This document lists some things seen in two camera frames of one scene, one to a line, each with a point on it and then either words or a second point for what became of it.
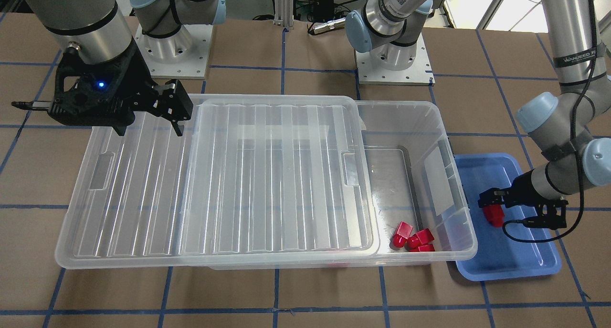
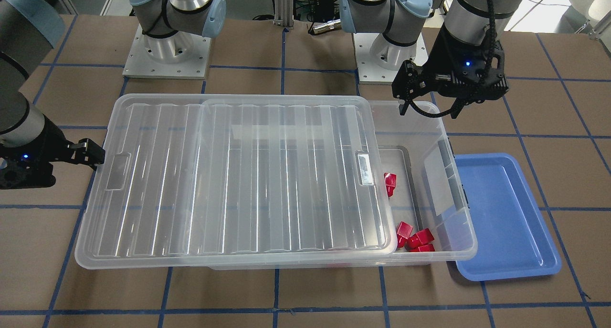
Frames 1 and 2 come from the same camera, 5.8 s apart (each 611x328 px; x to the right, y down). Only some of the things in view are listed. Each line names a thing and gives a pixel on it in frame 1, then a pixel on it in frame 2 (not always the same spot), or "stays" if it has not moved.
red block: (495, 215) -> (390, 180)
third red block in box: (427, 248) stays
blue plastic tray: (497, 256) stays
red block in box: (402, 235) stays
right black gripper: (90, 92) -> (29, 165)
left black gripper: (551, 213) -> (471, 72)
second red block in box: (414, 241) stays
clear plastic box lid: (251, 179) stays
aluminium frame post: (284, 5) stays
